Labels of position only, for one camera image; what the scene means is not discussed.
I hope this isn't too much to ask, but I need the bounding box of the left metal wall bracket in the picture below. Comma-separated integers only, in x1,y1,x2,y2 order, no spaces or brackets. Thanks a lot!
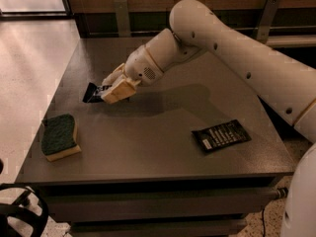
114,0,131,38

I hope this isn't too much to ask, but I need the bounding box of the dark rxbar blueberry wrapper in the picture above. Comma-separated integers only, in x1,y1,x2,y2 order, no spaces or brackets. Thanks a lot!
83,83,110,103

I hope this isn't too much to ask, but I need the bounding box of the black cable with plug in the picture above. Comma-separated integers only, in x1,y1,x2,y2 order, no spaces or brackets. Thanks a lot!
261,187,289,237

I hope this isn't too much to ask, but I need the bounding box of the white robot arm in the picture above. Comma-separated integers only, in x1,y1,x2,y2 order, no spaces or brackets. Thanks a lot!
101,0,316,143

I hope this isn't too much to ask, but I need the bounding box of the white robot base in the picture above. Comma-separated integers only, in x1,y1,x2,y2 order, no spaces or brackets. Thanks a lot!
280,143,316,237

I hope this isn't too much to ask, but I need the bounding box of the black office chair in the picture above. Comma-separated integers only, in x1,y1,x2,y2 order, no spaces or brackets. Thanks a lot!
0,184,48,237

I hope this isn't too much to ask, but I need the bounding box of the right metal wall bracket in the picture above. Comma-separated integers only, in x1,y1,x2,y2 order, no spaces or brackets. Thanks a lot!
253,0,281,43

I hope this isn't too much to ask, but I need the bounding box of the green and yellow sponge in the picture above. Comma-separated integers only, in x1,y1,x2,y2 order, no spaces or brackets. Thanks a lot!
40,114,81,162

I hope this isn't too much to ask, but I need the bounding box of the metal wall bracket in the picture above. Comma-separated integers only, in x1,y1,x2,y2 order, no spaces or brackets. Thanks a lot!
114,0,131,38
253,0,281,43

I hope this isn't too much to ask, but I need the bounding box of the black snack bar wrapper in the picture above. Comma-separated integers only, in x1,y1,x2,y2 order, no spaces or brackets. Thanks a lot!
192,119,252,153

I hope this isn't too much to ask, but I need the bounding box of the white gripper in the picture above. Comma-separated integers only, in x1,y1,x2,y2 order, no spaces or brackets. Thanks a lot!
101,44,164,104

